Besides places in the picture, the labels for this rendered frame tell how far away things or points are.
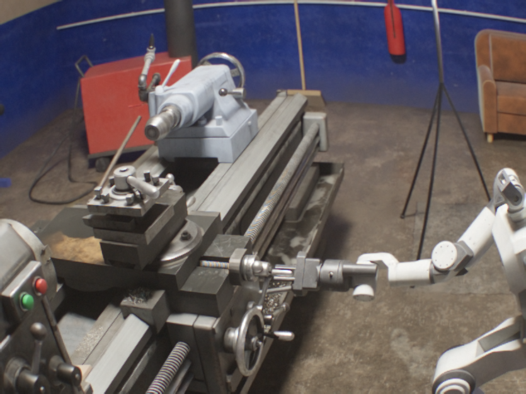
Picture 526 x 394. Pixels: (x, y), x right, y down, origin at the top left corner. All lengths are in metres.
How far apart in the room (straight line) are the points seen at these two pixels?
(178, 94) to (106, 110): 2.44
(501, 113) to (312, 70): 1.95
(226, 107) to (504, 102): 2.94
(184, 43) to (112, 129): 0.83
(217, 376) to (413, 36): 4.32
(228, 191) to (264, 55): 3.75
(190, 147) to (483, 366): 1.50
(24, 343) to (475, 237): 1.17
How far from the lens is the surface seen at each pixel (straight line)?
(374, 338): 2.89
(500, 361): 1.75
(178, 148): 2.59
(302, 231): 2.92
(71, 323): 1.95
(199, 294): 1.72
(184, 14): 4.69
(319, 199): 3.18
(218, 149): 2.53
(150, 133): 2.22
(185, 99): 2.38
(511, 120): 5.09
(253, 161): 2.53
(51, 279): 1.49
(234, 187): 2.33
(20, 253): 1.16
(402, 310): 3.06
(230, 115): 2.59
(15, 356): 1.13
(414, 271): 1.73
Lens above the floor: 1.81
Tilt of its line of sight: 26 degrees down
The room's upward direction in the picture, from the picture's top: 6 degrees counter-clockwise
